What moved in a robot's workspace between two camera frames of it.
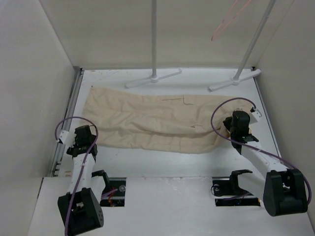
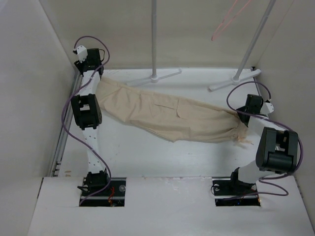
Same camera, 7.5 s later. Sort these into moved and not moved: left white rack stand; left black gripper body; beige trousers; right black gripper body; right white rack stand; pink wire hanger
Moved: beige trousers; right black gripper body; left black gripper body
Not moved: right white rack stand; left white rack stand; pink wire hanger
